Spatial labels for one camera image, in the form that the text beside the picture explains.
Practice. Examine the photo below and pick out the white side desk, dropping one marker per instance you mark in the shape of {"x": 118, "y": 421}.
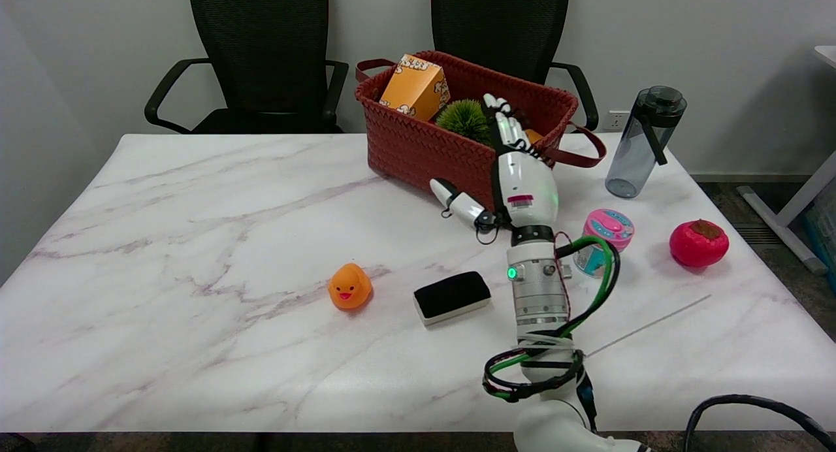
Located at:
{"x": 800, "y": 200}

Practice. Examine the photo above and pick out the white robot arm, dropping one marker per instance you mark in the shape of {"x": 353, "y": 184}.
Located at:
{"x": 539, "y": 295}

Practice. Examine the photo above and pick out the red woven basket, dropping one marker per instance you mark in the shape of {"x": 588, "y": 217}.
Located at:
{"x": 424, "y": 151}

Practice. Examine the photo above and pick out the orange popcorn box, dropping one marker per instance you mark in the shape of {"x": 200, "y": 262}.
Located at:
{"x": 415, "y": 89}

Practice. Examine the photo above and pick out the grey water bottle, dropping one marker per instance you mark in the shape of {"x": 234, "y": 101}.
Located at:
{"x": 637, "y": 145}

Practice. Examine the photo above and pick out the blue box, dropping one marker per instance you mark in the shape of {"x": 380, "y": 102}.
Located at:
{"x": 824, "y": 223}

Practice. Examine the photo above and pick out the red persimmon toy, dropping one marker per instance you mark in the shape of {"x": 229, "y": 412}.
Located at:
{"x": 699, "y": 246}

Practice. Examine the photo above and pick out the white wall socket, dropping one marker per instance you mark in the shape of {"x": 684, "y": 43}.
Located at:
{"x": 615, "y": 120}

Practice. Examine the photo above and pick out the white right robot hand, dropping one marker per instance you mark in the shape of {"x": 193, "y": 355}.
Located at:
{"x": 526, "y": 184}

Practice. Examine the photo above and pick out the white zip tie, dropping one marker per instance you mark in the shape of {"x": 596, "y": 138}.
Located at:
{"x": 653, "y": 323}

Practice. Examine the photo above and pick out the green grass ball plant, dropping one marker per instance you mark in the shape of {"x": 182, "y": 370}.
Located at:
{"x": 464, "y": 119}

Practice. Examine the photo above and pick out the black whiteboard eraser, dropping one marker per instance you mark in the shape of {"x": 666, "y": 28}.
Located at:
{"x": 450, "y": 294}

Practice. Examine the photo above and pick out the orange rubber duck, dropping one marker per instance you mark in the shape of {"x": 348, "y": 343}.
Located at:
{"x": 349, "y": 287}

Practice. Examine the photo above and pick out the pink gum jar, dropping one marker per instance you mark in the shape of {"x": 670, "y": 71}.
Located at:
{"x": 610, "y": 223}

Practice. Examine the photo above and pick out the black mesh office chair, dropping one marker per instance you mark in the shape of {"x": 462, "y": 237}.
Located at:
{"x": 261, "y": 40}
{"x": 503, "y": 21}

